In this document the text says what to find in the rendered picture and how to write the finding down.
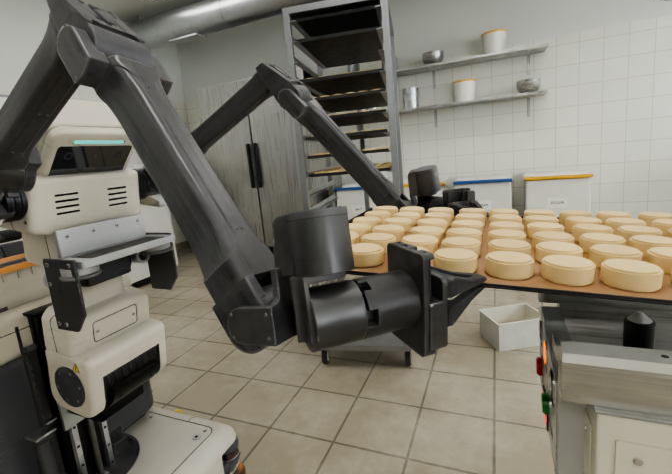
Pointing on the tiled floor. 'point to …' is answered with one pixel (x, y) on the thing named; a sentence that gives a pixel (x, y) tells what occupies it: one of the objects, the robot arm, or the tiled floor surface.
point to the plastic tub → (510, 326)
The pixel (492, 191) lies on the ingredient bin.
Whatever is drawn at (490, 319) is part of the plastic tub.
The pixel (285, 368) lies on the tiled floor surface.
